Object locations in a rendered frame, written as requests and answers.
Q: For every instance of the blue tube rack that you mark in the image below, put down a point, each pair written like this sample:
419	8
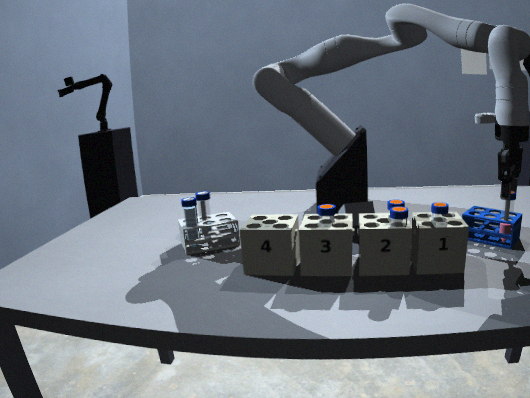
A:
476	234

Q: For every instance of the white bucket adapter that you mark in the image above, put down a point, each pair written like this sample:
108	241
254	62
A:
270	245
324	249
383	249
438	247

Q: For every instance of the white tube rack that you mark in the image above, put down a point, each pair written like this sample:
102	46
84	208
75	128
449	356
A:
214	242

